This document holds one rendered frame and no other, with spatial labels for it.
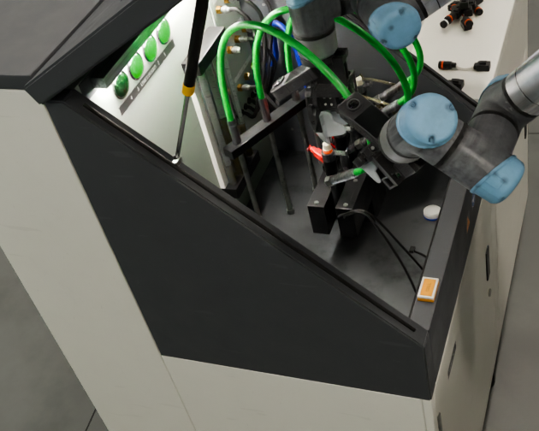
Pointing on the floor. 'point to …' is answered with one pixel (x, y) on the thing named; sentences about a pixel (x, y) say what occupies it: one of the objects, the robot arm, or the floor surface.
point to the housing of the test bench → (62, 224)
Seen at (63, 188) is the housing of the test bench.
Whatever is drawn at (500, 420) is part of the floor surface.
